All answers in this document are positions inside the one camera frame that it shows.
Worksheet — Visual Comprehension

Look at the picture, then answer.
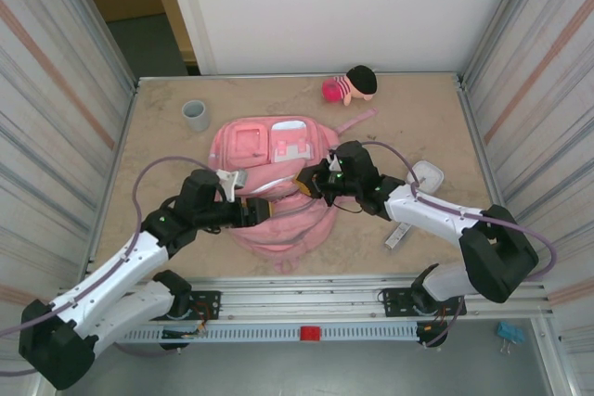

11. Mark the aluminium mounting rail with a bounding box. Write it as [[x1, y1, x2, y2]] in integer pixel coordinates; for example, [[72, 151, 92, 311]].
[[136, 275, 556, 323]]

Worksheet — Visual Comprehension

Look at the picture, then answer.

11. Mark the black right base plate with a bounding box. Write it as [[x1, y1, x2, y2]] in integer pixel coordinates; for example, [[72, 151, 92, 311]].
[[378, 285, 468, 319]]

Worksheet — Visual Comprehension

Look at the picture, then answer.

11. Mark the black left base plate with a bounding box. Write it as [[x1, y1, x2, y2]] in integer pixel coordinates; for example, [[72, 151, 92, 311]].
[[138, 290, 223, 322]]

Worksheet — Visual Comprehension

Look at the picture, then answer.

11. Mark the pink striped plush toy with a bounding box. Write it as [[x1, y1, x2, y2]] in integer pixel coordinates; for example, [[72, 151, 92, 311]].
[[321, 64, 378, 106]]

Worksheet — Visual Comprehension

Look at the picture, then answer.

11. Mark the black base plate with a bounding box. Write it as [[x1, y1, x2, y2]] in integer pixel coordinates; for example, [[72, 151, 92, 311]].
[[378, 285, 468, 319], [138, 290, 223, 322]]

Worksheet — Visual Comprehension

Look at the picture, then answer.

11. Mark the pink backpack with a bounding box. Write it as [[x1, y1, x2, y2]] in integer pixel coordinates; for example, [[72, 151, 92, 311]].
[[207, 108, 380, 275]]

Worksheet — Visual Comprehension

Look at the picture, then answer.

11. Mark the grey plastic cup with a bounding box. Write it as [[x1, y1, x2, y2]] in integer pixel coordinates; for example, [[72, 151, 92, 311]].
[[181, 99, 211, 134]]

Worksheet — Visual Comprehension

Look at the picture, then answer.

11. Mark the white slotted cable duct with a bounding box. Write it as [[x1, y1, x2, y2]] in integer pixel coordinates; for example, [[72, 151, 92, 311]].
[[95, 324, 421, 345]]

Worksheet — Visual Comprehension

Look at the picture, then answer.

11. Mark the wooden door frame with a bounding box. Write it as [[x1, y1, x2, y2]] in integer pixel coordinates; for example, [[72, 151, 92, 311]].
[[141, 0, 200, 76]]

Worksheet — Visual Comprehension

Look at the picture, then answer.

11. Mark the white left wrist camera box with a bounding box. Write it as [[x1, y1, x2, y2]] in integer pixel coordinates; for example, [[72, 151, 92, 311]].
[[215, 169, 250, 202]]

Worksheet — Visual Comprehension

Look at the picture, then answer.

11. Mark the thin black camera cable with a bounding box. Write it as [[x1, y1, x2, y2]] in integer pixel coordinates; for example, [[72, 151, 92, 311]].
[[331, 200, 368, 214]]

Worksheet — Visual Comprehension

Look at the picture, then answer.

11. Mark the blue clip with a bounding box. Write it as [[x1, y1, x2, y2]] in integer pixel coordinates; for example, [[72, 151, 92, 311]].
[[497, 321, 525, 346]]

